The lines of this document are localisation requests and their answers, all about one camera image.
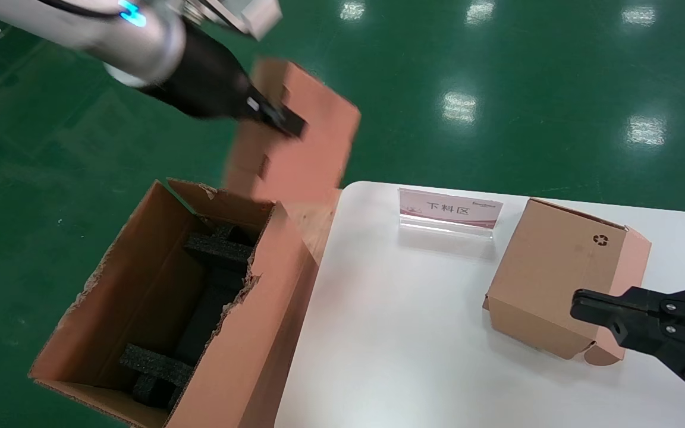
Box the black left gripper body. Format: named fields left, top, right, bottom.
left=140, top=24, right=273, bottom=121

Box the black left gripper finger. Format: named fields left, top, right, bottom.
left=253, top=98, right=308, bottom=138

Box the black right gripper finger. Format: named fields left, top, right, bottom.
left=570, top=284, right=685, bottom=412

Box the plain small cardboard box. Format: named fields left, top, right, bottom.
left=222, top=58, right=361, bottom=206

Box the cardboard box with recycling mark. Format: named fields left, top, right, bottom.
left=483, top=198, right=652, bottom=366

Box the big open cardboard box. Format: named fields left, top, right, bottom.
left=29, top=177, right=319, bottom=428

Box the wooden board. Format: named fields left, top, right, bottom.
left=280, top=187, right=343, bottom=266

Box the clear acrylic sign with text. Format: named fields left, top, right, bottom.
left=398, top=188, right=504, bottom=240

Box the black foam bar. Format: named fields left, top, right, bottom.
left=173, top=265, right=248, bottom=364

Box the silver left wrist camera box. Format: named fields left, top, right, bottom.
left=191, top=0, right=284, bottom=41

